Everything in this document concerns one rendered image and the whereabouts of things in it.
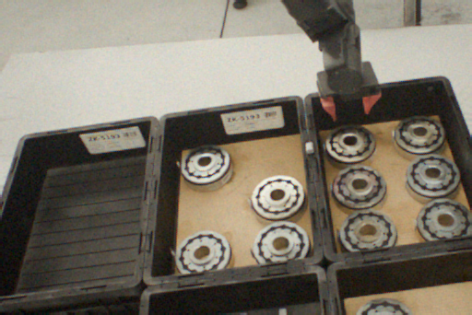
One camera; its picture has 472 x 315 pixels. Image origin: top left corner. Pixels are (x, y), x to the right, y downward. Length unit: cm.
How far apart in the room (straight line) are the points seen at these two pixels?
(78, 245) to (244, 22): 203
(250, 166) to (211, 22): 196
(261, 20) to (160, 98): 149
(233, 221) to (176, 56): 75
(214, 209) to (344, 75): 41
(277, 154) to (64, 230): 46
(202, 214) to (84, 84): 75
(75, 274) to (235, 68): 76
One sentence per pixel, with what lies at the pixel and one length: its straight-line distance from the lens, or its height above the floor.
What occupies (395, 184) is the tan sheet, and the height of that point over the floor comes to 83.
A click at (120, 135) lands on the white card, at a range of 124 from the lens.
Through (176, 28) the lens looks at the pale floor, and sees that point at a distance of 311.
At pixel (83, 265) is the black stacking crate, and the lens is 116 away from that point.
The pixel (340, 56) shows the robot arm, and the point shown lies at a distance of 89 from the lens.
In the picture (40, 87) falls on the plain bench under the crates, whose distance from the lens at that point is 182.
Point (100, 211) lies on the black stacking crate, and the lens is 122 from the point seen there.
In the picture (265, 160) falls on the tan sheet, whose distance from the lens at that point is 119.
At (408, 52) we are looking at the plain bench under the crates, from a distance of 162.
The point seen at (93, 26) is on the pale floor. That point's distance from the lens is 334.
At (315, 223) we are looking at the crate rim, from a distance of 96.
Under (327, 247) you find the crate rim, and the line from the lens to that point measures 93.
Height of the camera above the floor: 172
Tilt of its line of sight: 51 degrees down
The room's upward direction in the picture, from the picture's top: 9 degrees counter-clockwise
